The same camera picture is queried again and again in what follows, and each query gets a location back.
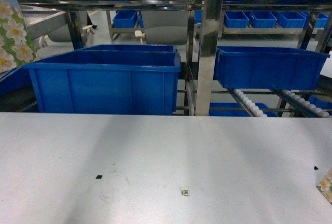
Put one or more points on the small QR code sticker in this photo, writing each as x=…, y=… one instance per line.
x=185, y=191

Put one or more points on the blue bin on table side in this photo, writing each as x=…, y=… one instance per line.
x=108, y=79

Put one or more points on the blue bin on roller rack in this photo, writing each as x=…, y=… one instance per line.
x=268, y=68

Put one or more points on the steel rack vertical post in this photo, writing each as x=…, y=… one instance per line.
x=208, y=42

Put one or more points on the flower gift bag light blue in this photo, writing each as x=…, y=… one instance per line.
x=324, y=186

